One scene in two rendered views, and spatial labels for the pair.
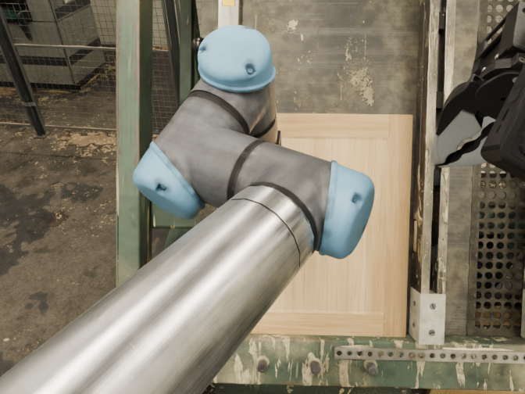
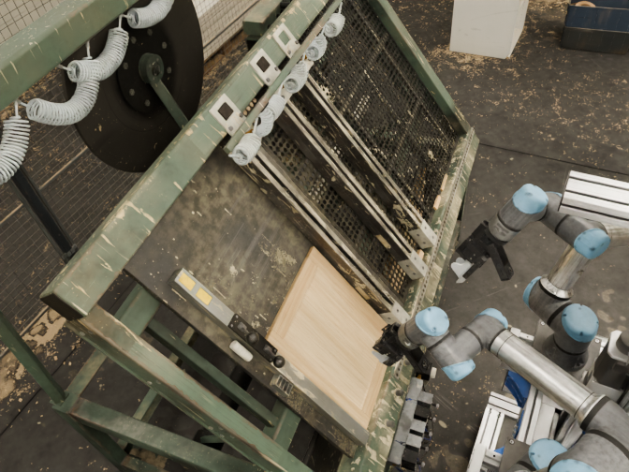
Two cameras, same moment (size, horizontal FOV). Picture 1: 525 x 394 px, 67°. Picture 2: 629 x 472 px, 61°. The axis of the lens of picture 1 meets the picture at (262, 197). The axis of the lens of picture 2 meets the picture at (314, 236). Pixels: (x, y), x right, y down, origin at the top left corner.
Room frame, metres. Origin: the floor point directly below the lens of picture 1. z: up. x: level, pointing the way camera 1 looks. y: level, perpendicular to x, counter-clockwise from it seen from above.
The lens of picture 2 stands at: (0.32, 0.80, 2.85)
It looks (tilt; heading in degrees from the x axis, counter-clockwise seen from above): 48 degrees down; 296
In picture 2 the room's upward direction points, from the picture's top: 9 degrees counter-clockwise
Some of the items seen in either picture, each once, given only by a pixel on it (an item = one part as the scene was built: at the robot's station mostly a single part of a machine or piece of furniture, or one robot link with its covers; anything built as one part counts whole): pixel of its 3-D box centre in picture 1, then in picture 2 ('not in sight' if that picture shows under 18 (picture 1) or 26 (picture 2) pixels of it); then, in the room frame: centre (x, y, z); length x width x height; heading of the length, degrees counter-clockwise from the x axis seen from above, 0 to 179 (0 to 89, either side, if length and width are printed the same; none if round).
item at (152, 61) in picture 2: not in sight; (149, 67); (1.62, -0.66, 1.85); 0.80 x 0.06 x 0.80; 88
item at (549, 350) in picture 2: not in sight; (568, 346); (-0.04, -0.37, 1.09); 0.15 x 0.15 x 0.10
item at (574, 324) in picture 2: not in sight; (575, 326); (-0.03, -0.38, 1.20); 0.13 x 0.12 x 0.14; 139
